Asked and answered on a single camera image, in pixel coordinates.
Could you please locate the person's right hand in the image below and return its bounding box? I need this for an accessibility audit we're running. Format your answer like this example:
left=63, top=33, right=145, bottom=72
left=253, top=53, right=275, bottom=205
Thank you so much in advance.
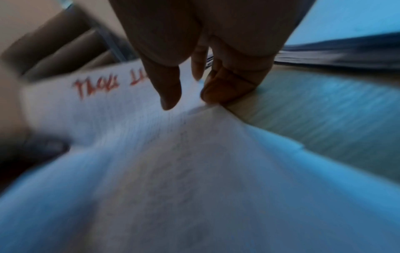
left=107, top=0, right=316, bottom=109

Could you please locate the Admin paper stack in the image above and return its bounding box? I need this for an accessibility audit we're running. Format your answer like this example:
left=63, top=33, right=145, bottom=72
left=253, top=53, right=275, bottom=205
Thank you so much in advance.
left=273, top=0, right=400, bottom=72

